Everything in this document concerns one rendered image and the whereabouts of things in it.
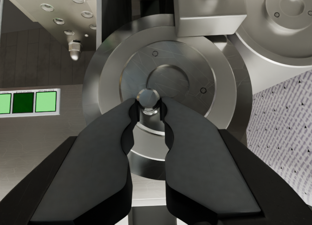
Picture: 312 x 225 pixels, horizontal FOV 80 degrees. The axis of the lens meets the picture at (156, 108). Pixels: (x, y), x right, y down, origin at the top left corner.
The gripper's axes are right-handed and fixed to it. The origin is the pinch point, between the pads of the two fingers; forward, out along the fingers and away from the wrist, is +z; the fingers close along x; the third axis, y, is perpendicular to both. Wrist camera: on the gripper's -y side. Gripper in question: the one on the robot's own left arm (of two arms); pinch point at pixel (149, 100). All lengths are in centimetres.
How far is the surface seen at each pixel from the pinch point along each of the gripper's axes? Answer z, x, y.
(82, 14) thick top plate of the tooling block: 33.6, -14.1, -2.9
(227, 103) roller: 2.5, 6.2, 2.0
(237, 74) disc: 4.7, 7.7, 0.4
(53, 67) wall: 191, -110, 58
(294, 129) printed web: 9.3, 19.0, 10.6
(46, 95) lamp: 33.9, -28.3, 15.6
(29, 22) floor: 215, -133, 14
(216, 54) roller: 5.2, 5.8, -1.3
